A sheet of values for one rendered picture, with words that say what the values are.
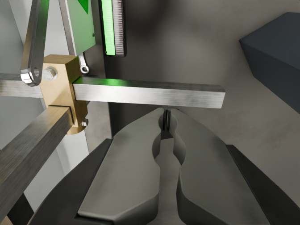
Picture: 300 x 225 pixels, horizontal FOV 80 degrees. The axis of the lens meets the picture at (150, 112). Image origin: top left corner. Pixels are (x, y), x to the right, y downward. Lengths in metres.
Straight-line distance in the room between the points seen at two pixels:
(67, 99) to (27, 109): 0.30
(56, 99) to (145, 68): 0.87
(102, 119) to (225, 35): 0.87
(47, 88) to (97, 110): 0.19
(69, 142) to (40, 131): 0.44
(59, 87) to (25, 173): 0.13
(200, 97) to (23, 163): 0.25
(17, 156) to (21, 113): 0.34
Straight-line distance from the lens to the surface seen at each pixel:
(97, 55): 0.43
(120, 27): 0.41
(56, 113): 0.32
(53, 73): 0.31
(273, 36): 1.04
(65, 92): 0.32
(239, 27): 1.18
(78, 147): 0.71
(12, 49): 0.58
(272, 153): 1.74
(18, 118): 0.59
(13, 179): 0.25
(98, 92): 0.31
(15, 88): 0.38
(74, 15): 0.34
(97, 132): 0.53
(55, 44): 0.56
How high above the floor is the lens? 1.10
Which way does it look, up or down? 58 degrees down
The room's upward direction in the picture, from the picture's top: 173 degrees counter-clockwise
